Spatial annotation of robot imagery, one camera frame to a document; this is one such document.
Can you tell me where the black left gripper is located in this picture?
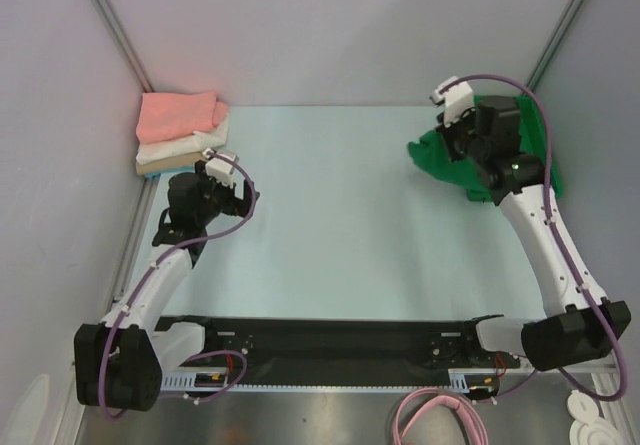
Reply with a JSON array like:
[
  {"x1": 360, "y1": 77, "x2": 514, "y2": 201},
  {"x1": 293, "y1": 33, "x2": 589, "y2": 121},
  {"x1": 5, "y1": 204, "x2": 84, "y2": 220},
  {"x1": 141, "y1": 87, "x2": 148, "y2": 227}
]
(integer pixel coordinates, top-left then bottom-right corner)
[{"x1": 194, "y1": 161, "x2": 258, "y2": 226}]

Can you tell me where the green t shirt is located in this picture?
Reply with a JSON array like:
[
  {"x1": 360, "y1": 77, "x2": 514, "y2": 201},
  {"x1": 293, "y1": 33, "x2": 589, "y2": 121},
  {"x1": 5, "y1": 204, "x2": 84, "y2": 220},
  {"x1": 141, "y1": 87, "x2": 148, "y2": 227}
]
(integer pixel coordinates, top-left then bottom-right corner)
[{"x1": 406, "y1": 127, "x2": 501, "y2": 205}]

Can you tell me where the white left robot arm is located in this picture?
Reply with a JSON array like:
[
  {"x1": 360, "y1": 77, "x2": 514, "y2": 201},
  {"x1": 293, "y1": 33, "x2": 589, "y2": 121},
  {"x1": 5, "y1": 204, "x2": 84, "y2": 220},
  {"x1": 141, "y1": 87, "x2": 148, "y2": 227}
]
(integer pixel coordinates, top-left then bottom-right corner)
[{"x1": 74, "y1": 150, "x2": 259, "y2": 421}]

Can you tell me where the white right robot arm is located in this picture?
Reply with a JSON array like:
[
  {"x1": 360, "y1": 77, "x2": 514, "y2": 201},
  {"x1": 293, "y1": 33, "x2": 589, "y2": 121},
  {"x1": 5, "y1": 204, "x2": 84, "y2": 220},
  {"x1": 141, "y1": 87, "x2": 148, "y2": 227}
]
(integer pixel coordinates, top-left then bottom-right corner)
[{"x1": 435, "y1": 94, "x2": 631, "y2": 371}]

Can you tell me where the tan folded t shirt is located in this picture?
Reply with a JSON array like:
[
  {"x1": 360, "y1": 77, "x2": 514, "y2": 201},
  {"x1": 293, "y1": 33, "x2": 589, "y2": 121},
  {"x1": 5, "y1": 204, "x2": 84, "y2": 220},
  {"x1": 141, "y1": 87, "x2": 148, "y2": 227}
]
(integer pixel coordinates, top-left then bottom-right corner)
[{"x1": 135, "y1": 152, "x2": 203, "y2": 176}]

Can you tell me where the white folded t shirt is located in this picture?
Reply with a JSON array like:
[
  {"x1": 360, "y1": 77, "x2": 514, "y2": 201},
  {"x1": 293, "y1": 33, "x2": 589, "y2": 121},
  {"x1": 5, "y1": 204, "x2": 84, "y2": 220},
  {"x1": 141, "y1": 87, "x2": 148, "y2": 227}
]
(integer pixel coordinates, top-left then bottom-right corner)
[{"x1": 136, "y1": 115, "x2": 230, "y2": 165}]

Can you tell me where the green plastic tray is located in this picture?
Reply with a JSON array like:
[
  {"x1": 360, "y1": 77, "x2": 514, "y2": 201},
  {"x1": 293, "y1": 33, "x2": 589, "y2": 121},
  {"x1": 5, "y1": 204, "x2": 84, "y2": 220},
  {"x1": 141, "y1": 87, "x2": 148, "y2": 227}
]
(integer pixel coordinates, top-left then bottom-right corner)
[{"x1": 515, "y1": 96, "x2": 564, "y2": 198}]

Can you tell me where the pink folded t shirt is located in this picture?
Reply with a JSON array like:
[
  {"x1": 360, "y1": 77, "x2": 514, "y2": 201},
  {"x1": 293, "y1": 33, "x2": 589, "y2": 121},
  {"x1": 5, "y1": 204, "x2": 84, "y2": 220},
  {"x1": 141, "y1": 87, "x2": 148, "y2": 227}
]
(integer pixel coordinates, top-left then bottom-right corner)
[{"x1": 136, "y1": 91, "x2": 229, "y2": 144}]

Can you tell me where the white plastic disc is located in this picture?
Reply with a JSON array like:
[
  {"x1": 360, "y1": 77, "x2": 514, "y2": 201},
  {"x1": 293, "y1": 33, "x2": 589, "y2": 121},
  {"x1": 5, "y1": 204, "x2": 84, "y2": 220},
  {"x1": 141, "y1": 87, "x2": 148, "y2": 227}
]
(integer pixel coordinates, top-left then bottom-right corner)
[{"x1": 566, "y1": 390, "x2": 600, "y2": 424}]

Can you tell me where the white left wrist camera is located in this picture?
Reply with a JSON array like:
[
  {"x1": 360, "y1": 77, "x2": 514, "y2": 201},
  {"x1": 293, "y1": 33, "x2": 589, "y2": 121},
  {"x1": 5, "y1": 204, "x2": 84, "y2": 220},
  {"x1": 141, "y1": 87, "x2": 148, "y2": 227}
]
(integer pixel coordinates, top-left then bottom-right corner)
[{"x1": 203, "y1": 149, "x2": 238, "y2": 187}]

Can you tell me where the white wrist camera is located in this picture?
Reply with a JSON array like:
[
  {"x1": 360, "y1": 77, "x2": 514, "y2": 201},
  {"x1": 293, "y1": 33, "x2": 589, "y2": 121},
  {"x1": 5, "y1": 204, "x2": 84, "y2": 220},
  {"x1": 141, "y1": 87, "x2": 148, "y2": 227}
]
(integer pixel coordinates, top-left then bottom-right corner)
[
  {"x1": 430, "y1": 76, "x2": 474, "y2": 127},
  {"x1": 203, "y1": 149, "x2": 238, "y2": 187}
]

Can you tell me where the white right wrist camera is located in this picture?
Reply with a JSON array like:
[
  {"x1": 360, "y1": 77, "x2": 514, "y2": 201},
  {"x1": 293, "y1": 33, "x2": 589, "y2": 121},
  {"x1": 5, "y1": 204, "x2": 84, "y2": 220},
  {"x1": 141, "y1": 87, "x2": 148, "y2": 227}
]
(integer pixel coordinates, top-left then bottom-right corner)
[{"x1": 430, "y1": 76, "x2": 474, "y2": 127}]

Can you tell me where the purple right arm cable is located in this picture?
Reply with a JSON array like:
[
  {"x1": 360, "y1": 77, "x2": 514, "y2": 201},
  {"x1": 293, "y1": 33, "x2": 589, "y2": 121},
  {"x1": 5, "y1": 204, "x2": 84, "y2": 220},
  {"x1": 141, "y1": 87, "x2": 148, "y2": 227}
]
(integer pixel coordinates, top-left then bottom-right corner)
[{"x1": 452, "y1": 73, "x2": 629, "y2": 400}]

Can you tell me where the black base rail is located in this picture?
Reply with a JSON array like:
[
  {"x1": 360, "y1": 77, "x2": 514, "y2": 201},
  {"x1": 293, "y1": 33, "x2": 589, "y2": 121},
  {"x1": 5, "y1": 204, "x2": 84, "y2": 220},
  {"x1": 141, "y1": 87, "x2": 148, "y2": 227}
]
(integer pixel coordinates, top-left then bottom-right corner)
[{"x1": 156, "y1": 315, "x2": 496, "y2": 388}]

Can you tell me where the white slotted cable duct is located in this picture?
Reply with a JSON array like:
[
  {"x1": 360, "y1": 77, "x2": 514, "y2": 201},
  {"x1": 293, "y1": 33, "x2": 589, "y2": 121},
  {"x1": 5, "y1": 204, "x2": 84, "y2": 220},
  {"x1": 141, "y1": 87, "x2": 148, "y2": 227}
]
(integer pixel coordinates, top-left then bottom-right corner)
[{"x1": 160, "y1": 367, "x2": 501, "y2": 394}]

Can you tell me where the right aluminium frame post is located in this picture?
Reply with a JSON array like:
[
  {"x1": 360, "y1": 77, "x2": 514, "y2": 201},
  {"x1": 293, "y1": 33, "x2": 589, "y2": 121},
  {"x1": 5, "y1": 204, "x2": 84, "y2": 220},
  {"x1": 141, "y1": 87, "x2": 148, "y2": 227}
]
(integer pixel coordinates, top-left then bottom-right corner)
[{"x1": 526, "y1": 0, "x2": 588, "y2": 90}]

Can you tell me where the aluminium frame post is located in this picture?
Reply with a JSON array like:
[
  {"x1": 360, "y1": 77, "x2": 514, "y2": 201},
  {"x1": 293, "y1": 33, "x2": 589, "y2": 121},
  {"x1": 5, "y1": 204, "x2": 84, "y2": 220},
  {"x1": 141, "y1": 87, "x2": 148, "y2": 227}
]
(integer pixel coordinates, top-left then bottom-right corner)
[
  {"x1": 91, "y1": 0, "x2": 154, "y2": 93},
  {"x1": 526, "y1": 0, "x2": 588, "y2": 90}
]

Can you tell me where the left aluminium frame post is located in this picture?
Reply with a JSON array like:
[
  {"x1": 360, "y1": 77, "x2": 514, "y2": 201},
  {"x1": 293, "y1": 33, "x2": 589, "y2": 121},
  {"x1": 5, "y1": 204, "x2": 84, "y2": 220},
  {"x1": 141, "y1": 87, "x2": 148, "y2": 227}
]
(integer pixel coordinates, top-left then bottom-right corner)
[{"x1": 91, "y1": 0, "x2": 154, "y2": 93}]

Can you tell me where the aluminium extrusion rail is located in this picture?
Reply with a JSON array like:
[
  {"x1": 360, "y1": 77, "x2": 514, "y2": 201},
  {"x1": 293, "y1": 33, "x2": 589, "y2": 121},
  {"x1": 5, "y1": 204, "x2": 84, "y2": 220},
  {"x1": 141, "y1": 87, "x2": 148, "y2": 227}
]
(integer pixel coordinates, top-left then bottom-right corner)
[{"x1": 507, "y1": 357, "x2": 617, "y2": 374}]

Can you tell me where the pink coiled cable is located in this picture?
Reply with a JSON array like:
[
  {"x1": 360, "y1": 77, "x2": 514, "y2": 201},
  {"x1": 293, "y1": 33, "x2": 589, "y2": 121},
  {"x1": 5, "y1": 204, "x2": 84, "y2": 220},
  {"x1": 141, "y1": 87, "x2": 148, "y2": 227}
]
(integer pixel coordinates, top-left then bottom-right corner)
[{"x1": 392, "y1": 387, "x2": 490, "y2": 445}]

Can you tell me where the white plastic ring part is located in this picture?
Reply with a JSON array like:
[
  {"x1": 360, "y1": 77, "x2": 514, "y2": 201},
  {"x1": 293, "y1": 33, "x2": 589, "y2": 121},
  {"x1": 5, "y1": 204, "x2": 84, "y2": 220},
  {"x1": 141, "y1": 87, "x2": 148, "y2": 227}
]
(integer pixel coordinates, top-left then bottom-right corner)
[{"x1": 569, "y1": 418, "x2": 624, "y2": 445}]

